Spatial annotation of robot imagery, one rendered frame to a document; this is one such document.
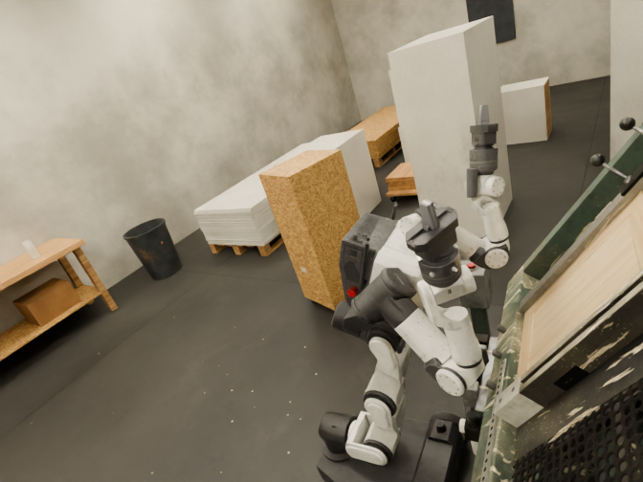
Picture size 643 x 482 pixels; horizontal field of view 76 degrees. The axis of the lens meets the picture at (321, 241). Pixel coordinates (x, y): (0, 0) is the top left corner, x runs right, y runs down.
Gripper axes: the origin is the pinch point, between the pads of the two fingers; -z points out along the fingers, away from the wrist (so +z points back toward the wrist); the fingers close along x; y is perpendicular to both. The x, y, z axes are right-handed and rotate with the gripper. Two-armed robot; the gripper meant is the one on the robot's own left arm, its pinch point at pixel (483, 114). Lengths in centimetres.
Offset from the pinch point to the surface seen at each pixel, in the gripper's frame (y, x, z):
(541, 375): 7, 49, 64
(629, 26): -235, -239, -66
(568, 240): -37, -9, 48
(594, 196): -40, -1, 31
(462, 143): -72, -199, 18
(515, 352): -4, 17, 77
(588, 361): 0, 55, 57
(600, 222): -27.7, 19.0, 34.8
